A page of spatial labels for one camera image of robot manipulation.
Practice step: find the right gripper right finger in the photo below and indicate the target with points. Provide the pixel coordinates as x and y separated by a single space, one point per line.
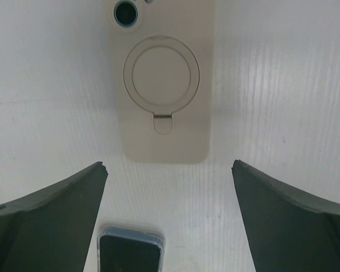
287 228

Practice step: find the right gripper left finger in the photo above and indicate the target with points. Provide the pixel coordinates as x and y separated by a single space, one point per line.
51 229

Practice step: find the beige phone case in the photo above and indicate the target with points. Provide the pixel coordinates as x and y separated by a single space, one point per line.
161 73

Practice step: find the black phone clear case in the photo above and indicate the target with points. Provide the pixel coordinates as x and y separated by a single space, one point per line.
129 248

